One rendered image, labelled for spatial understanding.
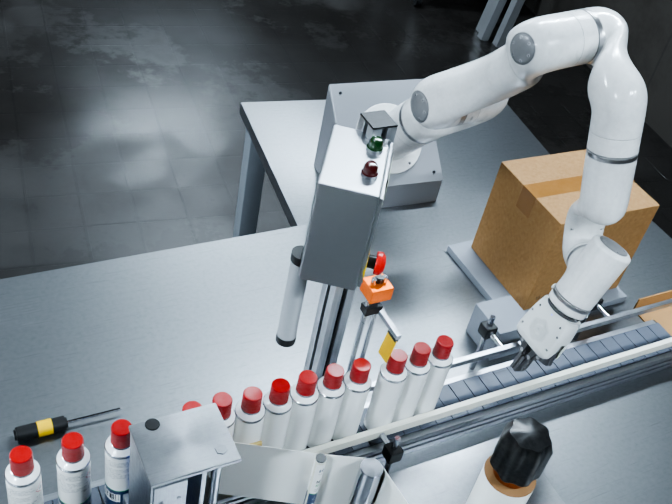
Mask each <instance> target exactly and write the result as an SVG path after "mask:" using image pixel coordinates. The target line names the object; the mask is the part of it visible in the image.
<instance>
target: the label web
mask: <svg viewBox="0 0 672 504"><path fill-rule="evenodd" d="M234 444H235V446H236V448H237V450H238V452H239V454H240V456H241V462H238V463H235V464H232V465H228V466H225V467H222V471H221V478H220V485H219V492H218V494H225V495H233V496H241V497H248V498H256V499H263V500H271V501H279V502H286V503H294V504H348V501H349V498H350V495H351V492H352V489H353V485H354V482H355V479H356V476H357V473H358V470H359V467H360V464H361V462H362V461H363V460H364V459H366V458H361V457H349V456H338V455H326V454H325V455H326V457H327V460H326V461H325V462H324V463H318V462H317V461H316V455H317V453H310V452H302V451H295V450H288V449H280V448H273V447H266V446H259V445H251V444H244V443H237V442H234ZM210 483H211V479H210V478H209V476H208V475H206V483H205V491H204V499H203V504H208V498H209V490H210ZM372 504H408V502H407V501H406V499H405V498H404V497H403V495H402V494H401V492H400V491H399V489H398V488H397V486H396V485H395V483H394V482H393V481H392V479H391V478H390V476H389V475H388V473H387V472H386V470H385V469H384V467H383V473H382V476H381V479H380V482H379V484H378V487H377V490H376V493H375V496H374V499H373V501H372Z"/></svg>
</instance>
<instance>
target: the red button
mask: <svg viewBox="0 0 672 504"><path fill-rule="evenodd" d="M385 265H386V255H385V254H384V252H381V251H378V252H377V256H376V255H371V254H369V259H368V263H367V267H366V268H370V269H373V274H374V275H380V274H381V273H383V271H384V268H385Z"/></svg>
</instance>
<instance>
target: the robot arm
mask: <svg viewBox="0 0 672 504"><path fill-rule="evenodd" d="M627 42H628V26H627V23H626V21H625V20H624V18H623V17H622V16H621V15H620V14H618V13H617V12H615V11H613V10H611V9H609V8H605V7H589V8H583V9H577V10H572V11H566V12H561V13H555V14H549V15H544V16H539V17H535V18H532V19H529V20H527V21H524V22H522V23H520V24H518V25H517V26H515V27H514V28H513V29H511V30H510V32H509V33H508V35H507V38H506V44H505V45H504V46H502V47H500V48H499V49H497V50H495V51H494V52H492V53H490V54H488V55H486V56H484V57H482V58H479V59H477V60H474V61H471V62H469V63H466V64H463V65H460V66H457V67H454V68H451V69H449V70H446V71H443V72H440V73H437V74H434V75H431V76H429V77H427V78H425V79H423V80H422V81H421V82H419V83H418V85H417V86H416V87H415V88H414V90H413V93H412V95H411V97H410V98H409V99H407V100H406V101H404V102H403V103H401V104H400V105H398V106H397V105H394V104H389V103H382V104H377V105H374V106H372V107H370V108H369V109H367V110H366V111H365V112H371V111H379V110H385V111H386V112H387V113H388V114H389V115H390V116H391V118H392V119H393V120H394V121H395V122H396V123H397V124H398V127H397V131H396V135H395V139H394V142H393V151H392V152H393V159H392V165H391V170H390V174H399V173H401V172H404V171H406V170H407V169H409V168H410V167H412V166H413V165H414V163H415V162H416V161H417V159H418V157H419V155H420V151H421V147H423V146H425V145H427V144H429V143H431V142H433V141H435V140H437V139H439V138H441V137H443V136H446V135H449V134H452V133H455V132H458V131H461V130H464V129H467V128H470V127H473V126H475V125H478V124H481V123H483V122H486V121H488V120H490V119H492V118H494V117H495V116H497V115H498V114H499V113H500V112H501V111H502V110H503V109H504V108H505V106H506V104H507V102H508V99H509V98H510V97H512V96H515V95H517V94H519V93H521V92H523V91H525V90H527V89H529V88H531V87H533V86H534V85H536V84H537V83H538V82H539V81H540V79H541V78H542V76H543V74H546V73H549V72H552V71H556V70H560V69H564V68H569V67H574V66H578V65H583V64H590V65H592V66H593V68H592V71H591V74H590V76H589V81H588V88H587V90H588V98H589V101H590V105H591V121H590V128H589V135H588V141H587V148H586V155H585V162H584V169H583V177H582V184H581V192H580V198H579V199H578V200H576V201H575V202H574V203H573V204H572V205H571V206H570V208H569V210H568V213H567V216H566V221H565V227H564V234H563V244H562V251H563V258H564V261H565V263H566V266H567V269H566V271H565V273H564V275H563V276H562V277H561V279H560V280H559V281H558V283H557V284H556V283H555V284H553V285H552V287H551V288H552V290H551V291H550V293H549V295H545V296H544V297H543V298H541V299H540V300H539V301H538V302H537V303H536V304H535V305H534V306H533V307H532V308H531V309H530V310H529V311H528V312H527V313H526V314H525V315H524V316H523V317H522V319H521V320H520V321H519V323H518V324H517V332H518V334H519V336H520V337H521V345H520V347H519V353H518V354H517V355H516V356H515V358H514V359H513V362H512V363H511V364H510V367H511V368H513V370H514V371H515V372H523V371H525V370H526V369H527V368H528V367H529V366H530V364H531V363H532V362H533V361H534V360H539V361H540V362H541V363H542V364H543V365H545V366H551V365H552V363H553V361H554V359H557V358H558V357H559V356H560V355H561V354H562V353H563V352H564V350H565V349H566V348H567V346H568V345H569V343H570V342H571V340H572V339H573V337H574V336H575V334H576V332H577V330H578V328H579V326H580V324H581V323H580V320H583V319H584V318H585V317H586V316H587V315H588V313H589V312H590V311H591V310H592V309H593V307H594V306H595V305H596V304H597V302H598V301H599V300H600V299H601V298H602V296H603V295H604V294H605V293H606V291H607V290H608V289H609V288H610V287H611V285H612V284H613V283H614V282H615V280H616V279H617V278H618V277H619V276H620V274H621V273H622V272H623V271H624V270H625V268H626V267H627V266H628V265H629V263H630V262H631V259H630V256H629V254H628V253H627V252H626V251H625V249H624V248H622V247H621V246H620V245H619V244H618V243H616V242H615V241H613V240H612V239H610V238H608V237H605V236H603V232H604V229H605V225H611V224H614V223H616V222H618V221H619V220H620V219H621V218H622V217H623V216H624V215H625V213H626V210H627V207H628V204H629V199H630V194H631V189H632V184H633V179H634V174H635V169H636V164H637V159H638V153H639V148H640V142H641V137H642V132H643V126H644V121H645V115H646V109H647V101H648V96H647V89H646V85H645V83H644V80H643V78H642V77H641V75H640V73H639V72H638V70H637V69H636V67H635V66H634V65H633V63H632V61H631V60H630V58H629V55H628V52H627Z"/></svg>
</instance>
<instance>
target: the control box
mask: <svg viewBox="0 0 672 504"><path fill-rule="evenodd" d="M381 138H382V139H383V152H382V153H381V154H378V155H375V154H371V153H369V152H368V151H367V150H366V146H367V144H368V143H369V139H368V138H367V137H366V132H362V131H361V130H357V129H353V128H349V127H344V126H340V125H334V126H333V128H332V131H331V135H330V138H329V142H328V145H327V149H326V152H325V155H324V159H323V162H322V166H321V169H320V173H319V176H318V180H317V183H316V188H315V193H314V198H313V203H312V208H311V213H310V218H309V224H308V229H307V234H306V239H305V244H304V249H303V254H302V259H301V265H300V270H299V278H301V279H305V280H309V281H314V282H318V283H322V284H327V285H331V286H335V287H340V288H344V289H348V290H355V289H356V288H357V287H361V284H362V283H363V278H364V275H365V271H366V267H367V263H368V259H369V254H370V249H371V245H372V242H373V238H374V234H375V230H376V226H377V223H378V219H379V215H380V211H381V207H382V203H383V202H384V194H385V188H386V183H387V177H388V172H389V166H390V161H391V155H392V151H393V142H390V140H389V139H384V138H383V137H381ZM368 160H373V161H375V162H376V163H377V164H378V167H379V168H378V177H377V179H375V180H367V179H364V178H363V177H362V176H361V169H362V168H363V166H364V163H366V162H367V161H368Z"/></svg>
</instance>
